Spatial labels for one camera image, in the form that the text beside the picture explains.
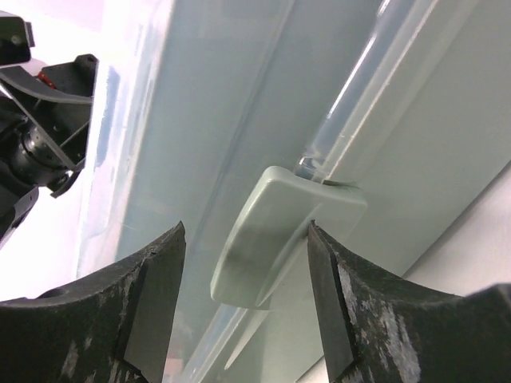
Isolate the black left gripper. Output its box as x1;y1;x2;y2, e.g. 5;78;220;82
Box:
1;54;98;198

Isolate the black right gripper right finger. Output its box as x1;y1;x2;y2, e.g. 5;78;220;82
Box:
307;223;510;382

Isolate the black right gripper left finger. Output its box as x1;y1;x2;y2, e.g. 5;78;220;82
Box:
1;223;186;382

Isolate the green plastic tool box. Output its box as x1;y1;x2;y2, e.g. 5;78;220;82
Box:
77;1;510;382

